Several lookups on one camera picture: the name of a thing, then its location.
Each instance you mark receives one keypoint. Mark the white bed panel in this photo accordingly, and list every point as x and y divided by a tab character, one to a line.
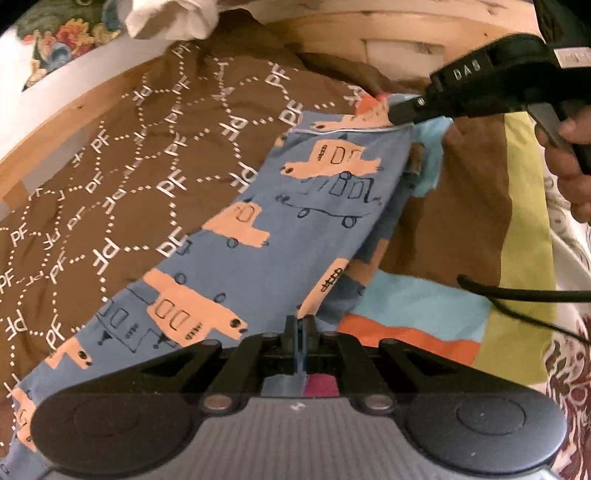
27	115

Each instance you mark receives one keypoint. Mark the white dark-red patterned cloth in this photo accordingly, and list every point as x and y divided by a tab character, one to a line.
570	369

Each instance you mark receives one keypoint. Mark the person's right hand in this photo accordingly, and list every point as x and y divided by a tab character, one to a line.
575	180

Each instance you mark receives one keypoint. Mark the floral printed cloth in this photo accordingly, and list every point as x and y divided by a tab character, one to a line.
69	37

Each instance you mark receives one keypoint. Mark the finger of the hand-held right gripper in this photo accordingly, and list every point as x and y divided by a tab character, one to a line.
411	110

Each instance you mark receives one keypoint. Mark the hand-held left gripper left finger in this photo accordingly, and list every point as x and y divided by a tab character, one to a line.
290	341

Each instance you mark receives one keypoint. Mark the blue pants with orange cars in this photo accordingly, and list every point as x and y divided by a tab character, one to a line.
258	240

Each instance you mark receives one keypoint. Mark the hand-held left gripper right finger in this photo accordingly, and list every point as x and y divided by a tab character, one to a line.
310	339

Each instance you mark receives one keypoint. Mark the dark cloth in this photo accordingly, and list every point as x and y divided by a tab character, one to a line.
563	18

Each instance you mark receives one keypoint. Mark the brown quilted blanket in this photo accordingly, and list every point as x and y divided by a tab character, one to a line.
138	184

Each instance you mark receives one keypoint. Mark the wooden bed frame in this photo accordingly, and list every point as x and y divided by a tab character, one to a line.
415	27

